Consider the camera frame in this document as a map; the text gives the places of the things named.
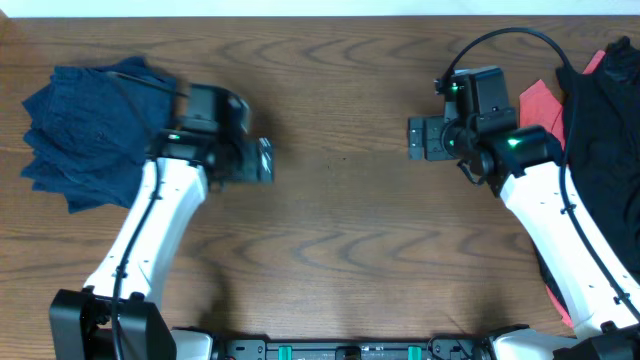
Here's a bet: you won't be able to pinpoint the black garment pile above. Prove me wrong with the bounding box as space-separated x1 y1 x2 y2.
556 36 639 280

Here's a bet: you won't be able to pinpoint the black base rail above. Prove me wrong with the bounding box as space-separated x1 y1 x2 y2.
169 325 531 360

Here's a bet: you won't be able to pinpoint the red garment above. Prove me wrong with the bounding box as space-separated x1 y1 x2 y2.
518 48 607 329

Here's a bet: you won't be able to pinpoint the navy blue denim shorts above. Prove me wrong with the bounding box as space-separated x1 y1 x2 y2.
21 57 177 213

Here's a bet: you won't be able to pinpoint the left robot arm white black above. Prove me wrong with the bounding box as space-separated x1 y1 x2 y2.
49 130 274 359

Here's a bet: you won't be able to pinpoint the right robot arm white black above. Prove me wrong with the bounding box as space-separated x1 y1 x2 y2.
407 116 639 359

